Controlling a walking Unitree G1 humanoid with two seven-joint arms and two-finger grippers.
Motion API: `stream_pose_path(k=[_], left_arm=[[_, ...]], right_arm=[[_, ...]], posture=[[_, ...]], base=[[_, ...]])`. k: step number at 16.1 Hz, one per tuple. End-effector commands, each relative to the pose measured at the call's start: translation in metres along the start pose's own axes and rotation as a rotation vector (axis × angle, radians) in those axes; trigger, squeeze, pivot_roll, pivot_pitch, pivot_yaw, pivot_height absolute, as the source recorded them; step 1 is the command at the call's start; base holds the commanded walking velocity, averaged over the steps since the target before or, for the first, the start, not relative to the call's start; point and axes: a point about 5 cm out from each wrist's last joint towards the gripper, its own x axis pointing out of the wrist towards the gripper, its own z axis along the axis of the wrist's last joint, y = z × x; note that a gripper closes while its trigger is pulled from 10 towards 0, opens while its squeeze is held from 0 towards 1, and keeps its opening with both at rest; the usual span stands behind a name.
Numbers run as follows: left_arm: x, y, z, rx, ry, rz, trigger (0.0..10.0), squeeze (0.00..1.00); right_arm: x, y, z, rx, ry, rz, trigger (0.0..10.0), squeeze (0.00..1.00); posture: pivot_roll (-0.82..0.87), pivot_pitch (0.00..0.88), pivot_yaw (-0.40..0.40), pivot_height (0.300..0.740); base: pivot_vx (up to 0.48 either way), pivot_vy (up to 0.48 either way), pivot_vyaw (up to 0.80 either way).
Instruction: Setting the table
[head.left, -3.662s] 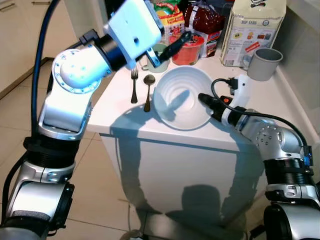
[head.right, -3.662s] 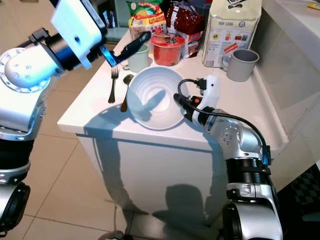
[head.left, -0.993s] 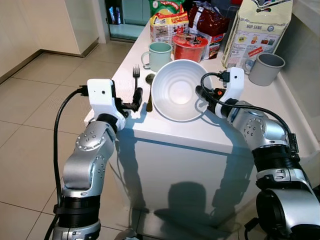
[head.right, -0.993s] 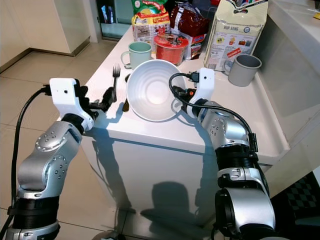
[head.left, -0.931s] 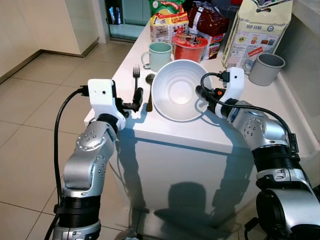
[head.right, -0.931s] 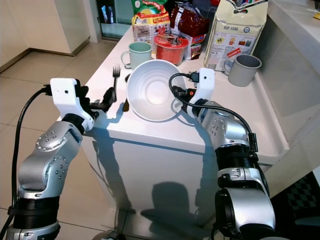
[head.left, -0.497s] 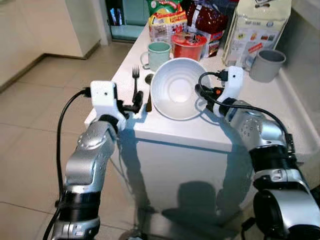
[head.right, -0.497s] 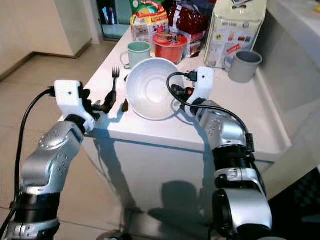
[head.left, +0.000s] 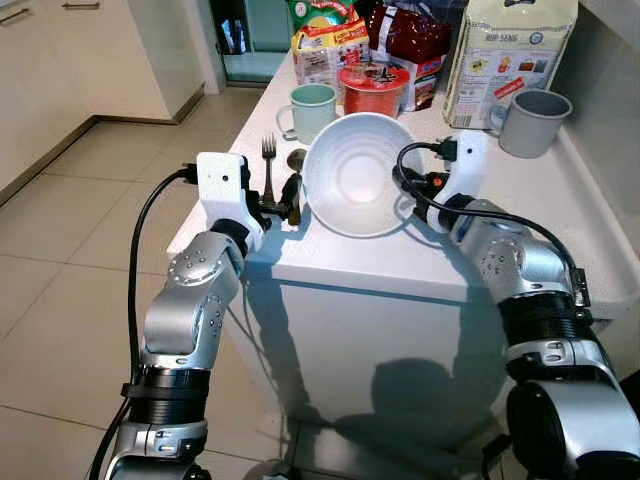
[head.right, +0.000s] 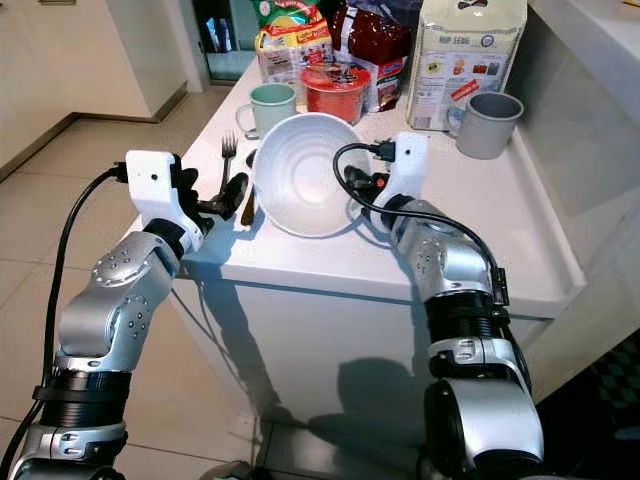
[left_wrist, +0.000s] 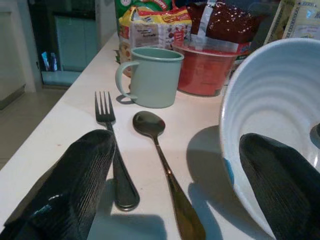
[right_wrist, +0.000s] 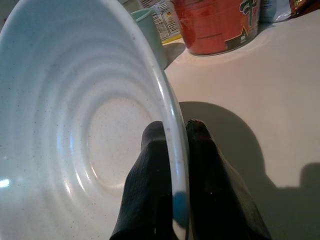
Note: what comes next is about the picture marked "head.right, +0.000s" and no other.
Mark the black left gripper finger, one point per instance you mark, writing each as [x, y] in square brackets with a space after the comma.
[222, 210]
[232, 186]

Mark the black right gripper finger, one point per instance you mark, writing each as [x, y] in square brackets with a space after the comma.
[350, 180]
[358, 200]

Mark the large white bowl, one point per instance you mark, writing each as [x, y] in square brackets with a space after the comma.
[305, 180]

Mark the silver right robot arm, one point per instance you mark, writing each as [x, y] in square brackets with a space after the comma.
[460, 270]

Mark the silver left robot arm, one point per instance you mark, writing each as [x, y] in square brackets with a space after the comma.
[105, 320]

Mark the dark metal fork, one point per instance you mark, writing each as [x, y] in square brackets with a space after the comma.
[228, 148]

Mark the red lidded noodle bowl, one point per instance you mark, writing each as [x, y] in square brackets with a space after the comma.
[335, 95]

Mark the pale green mug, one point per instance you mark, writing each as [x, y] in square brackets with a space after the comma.
[272, 108]

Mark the white kitchen counter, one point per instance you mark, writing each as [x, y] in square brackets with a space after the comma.
[350, 330]

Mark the grey mug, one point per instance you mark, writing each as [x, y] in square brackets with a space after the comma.
[488, 128]

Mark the dark red snack bag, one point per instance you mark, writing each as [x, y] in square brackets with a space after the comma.
[372, 35]

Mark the large white cracker bag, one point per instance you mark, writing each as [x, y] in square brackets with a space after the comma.
[465, 55]

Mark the white kitchen cabinet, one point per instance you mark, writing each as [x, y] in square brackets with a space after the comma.
[80, 70]

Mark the green noodle packet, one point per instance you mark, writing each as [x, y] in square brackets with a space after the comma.
[285, 10]

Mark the dark patterned floor mat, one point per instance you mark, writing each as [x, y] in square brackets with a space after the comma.
[610, 385]

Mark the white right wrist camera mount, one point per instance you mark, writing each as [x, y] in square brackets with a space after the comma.
[405, 165]

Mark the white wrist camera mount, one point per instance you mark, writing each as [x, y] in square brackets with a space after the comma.
[405, 165]
[150, 185]

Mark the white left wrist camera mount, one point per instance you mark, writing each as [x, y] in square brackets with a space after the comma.
[150, 185]

